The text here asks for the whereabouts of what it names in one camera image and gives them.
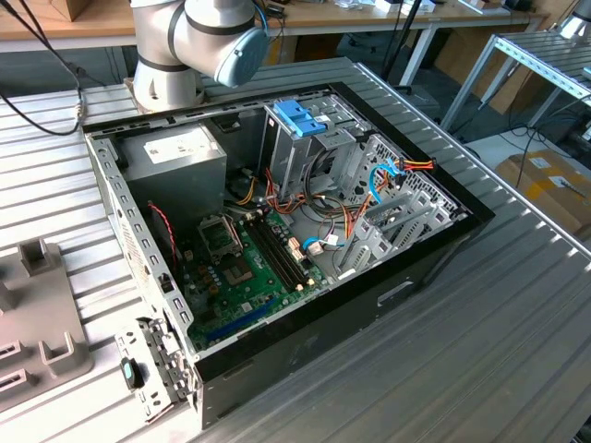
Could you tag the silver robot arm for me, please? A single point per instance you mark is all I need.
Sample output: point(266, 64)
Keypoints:
point(194, 27)

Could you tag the metal disk bay cage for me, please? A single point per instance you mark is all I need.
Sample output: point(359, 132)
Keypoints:
point(374, 244)

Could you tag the black RAM slot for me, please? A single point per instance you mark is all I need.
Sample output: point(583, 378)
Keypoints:
point(286, 248)
point(280, 251)
point(274, 254)
point(268, 256)

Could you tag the thin locking lever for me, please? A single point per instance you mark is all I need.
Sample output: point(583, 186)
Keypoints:
point(234, 233)

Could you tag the metal drive cage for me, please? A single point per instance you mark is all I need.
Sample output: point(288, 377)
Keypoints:
point(286, 157)

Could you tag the blue plastic drive latch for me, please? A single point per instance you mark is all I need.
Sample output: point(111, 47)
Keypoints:
point(300, 122)

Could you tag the green motherboard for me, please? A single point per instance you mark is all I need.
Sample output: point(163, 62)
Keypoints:
point(240, 307)

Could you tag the blue expansion slot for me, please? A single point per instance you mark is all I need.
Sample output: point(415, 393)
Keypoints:
point(241, 320)

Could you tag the black open PC case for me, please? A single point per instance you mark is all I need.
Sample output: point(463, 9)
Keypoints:
point(323, 332)

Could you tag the grey power supply unit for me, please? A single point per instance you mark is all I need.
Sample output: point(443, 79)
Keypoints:
point(184, 184)

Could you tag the black case fan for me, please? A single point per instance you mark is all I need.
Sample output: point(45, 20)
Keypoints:
point(157, 231)

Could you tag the black teal latch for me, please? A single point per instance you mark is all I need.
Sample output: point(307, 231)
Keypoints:
point(131, 373)

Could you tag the cardboard box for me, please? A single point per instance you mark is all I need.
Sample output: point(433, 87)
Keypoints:
point(554, 198)

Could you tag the wooden desk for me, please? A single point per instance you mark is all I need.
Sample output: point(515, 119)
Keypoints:
point(461, 16)

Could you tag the grey parts rack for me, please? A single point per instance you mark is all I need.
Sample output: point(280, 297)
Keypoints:
point(41, 300)

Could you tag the metal slat side table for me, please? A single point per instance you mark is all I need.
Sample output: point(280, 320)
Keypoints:
point(540, 55)

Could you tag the brown box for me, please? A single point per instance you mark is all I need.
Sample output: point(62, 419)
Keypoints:
point(76, 7)

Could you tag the metal card retainer bracket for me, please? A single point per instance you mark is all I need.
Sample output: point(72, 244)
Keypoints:
point(159, 337)

